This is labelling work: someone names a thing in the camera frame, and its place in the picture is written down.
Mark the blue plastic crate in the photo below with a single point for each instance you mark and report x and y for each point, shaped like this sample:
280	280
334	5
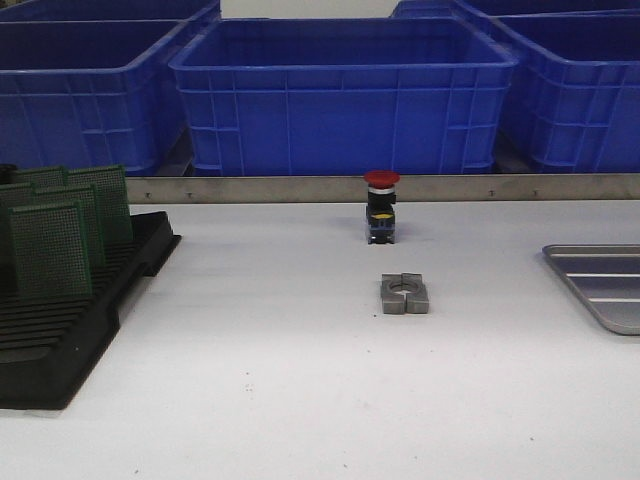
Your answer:
91	93
573	102
285	97

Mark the right blue plastic crate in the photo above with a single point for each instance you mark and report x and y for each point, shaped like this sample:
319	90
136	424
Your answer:
573	102

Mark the silver metal tray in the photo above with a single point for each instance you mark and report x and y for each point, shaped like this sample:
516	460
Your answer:
604	278

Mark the centre blue plastic crate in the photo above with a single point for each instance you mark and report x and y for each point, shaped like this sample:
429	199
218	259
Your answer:
285	97

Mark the far left blue crate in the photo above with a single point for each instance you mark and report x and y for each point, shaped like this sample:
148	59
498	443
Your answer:
111	10

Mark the red emergency stop button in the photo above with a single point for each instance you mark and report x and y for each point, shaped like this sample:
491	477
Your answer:
380	214

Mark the metal table edge rail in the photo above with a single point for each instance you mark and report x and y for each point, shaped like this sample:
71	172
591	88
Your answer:
411	188

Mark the grey metal clamp block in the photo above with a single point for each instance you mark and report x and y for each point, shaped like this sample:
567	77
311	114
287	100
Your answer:
404	293

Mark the green circuit board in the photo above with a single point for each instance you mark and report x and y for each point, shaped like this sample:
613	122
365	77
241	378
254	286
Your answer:
87	197
12	195
49	251
43	177
113	204

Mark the black slotted board rack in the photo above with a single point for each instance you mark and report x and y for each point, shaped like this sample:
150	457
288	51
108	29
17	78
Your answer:
50	346

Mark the far right blue crate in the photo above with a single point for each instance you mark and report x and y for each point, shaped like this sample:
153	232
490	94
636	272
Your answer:
415	9

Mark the left blue plastic crate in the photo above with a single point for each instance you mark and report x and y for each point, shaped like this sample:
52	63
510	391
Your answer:
91	93

